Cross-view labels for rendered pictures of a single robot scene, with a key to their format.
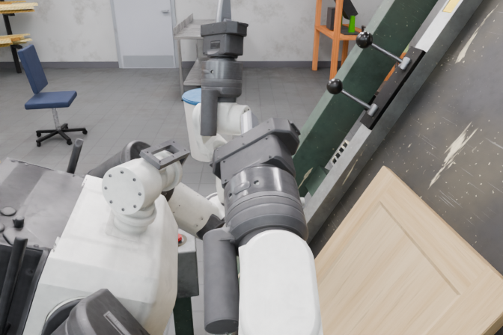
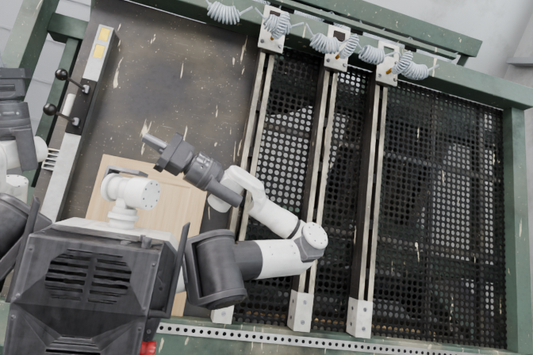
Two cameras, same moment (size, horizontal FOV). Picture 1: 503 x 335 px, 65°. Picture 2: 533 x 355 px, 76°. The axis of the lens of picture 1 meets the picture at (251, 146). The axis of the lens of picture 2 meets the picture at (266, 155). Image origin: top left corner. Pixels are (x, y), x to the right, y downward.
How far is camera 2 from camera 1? 0.90 m
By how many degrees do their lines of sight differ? 87
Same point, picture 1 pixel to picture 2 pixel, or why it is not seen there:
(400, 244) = not seen: hidden behind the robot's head
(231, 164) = (178, 158)
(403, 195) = (133, 164)
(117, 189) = (148, 196)
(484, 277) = not seen: hidden behind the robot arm
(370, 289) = (143, 216)
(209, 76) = (15, 117)
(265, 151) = (188, 146)
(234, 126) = (43, 154)
